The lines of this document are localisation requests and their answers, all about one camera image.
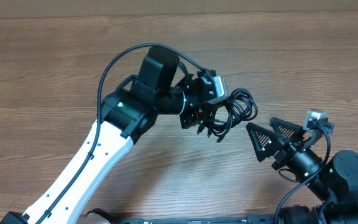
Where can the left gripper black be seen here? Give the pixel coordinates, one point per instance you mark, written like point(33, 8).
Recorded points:
point(193, 116)

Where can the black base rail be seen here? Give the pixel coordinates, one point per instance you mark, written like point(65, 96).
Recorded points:
point(249, 219)

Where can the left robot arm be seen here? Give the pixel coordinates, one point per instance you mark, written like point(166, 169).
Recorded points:
point(163, 85)

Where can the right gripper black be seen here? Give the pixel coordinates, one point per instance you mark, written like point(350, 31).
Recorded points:
point(275, 143)

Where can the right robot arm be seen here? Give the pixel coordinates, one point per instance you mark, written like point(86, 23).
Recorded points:
point(333, 179)

